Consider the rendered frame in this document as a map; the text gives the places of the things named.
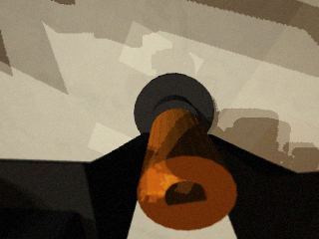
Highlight orange knob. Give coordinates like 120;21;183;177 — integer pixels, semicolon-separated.
137;109;237;231

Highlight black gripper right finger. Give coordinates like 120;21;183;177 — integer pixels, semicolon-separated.
208;134;319;239

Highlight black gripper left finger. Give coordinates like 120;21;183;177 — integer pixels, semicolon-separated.
0;132;150;239

